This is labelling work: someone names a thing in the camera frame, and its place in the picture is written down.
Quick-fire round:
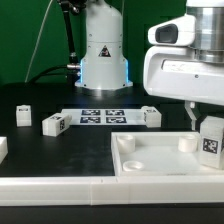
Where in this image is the thin grey cable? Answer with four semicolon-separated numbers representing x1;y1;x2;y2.
24;0;54;84

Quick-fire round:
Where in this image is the white fiducial marker sheet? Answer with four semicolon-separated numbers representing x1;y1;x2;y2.
62;109;145;125

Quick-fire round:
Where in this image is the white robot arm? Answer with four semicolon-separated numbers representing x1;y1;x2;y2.
75;0;224;114

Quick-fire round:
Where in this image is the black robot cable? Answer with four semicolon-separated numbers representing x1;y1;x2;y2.
29;0;83;84

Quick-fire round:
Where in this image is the white left fence block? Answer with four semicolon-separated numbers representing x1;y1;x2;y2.
0;137;8;164

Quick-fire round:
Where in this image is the white square tabletop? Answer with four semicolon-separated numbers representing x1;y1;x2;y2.
111;132;224;176

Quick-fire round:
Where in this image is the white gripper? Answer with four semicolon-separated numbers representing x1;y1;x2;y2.
143;46;224;131

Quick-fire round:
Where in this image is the white front fence wall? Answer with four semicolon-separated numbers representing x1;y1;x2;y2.
0;175;224;206

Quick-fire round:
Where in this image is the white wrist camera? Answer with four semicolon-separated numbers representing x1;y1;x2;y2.
148;14;196;46

